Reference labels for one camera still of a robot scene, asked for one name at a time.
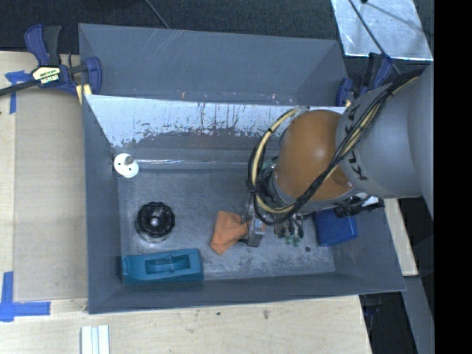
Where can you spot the black cylinder on white bracket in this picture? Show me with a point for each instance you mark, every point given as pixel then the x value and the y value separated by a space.
pixel 370 201

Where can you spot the orange cloth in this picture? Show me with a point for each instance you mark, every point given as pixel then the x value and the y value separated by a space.
pixel 225 232

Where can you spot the grey metal bin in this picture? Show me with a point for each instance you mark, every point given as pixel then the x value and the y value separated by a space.
pixel 206 197

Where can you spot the teal plastic case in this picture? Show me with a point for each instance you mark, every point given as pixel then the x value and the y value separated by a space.
pixel 162 267

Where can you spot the white round knob with stem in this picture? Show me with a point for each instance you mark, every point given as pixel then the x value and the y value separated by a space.
pixel 126 166

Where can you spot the blue sponge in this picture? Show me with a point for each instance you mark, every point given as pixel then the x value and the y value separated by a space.
pixel 335 231

